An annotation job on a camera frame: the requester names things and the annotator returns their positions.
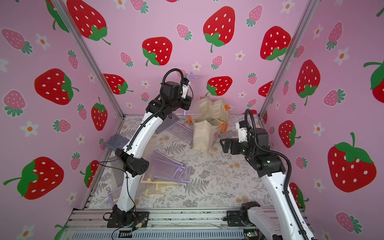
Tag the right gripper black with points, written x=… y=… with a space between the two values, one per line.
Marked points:
x=231 y=146

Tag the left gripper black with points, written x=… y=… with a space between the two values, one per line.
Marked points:
x=186 y=101

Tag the beige canvas bag orange handles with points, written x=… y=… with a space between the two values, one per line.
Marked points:
x=212 y=119

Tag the purple-trim mesh pouch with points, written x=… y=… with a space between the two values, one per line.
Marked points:
x=195 y=89

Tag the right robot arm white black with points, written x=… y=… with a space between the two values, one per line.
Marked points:
x=274 y=169

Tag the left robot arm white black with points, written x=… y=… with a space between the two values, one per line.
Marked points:
x=132 y=157

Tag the grey mesh pouch far back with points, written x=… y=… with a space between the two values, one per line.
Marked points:
x=169 y=121

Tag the grey mesh pouch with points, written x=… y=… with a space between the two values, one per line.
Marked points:
x=169 y=121
x=116 y=142

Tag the purple mesh pouch back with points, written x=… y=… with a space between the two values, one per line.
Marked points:
x=182 y=133

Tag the grey mesh pouch left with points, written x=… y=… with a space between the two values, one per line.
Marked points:
x=116 y=142

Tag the yellow-trim mesh pouch centre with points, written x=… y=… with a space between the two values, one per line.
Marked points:
x=156 y=188

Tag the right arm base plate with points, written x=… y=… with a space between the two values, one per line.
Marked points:
x=254 y=217

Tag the aluminium frame rail front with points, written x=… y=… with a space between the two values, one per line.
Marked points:
x=166 y=218

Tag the left frame post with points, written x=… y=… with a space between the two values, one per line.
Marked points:
x=79 y=40

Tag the frame post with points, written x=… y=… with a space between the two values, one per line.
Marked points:
x=301 y=28
x=79 y=40

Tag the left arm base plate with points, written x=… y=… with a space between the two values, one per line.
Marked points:
x=131 y=220

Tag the right frame post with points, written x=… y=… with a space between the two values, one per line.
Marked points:
x=301 y=28

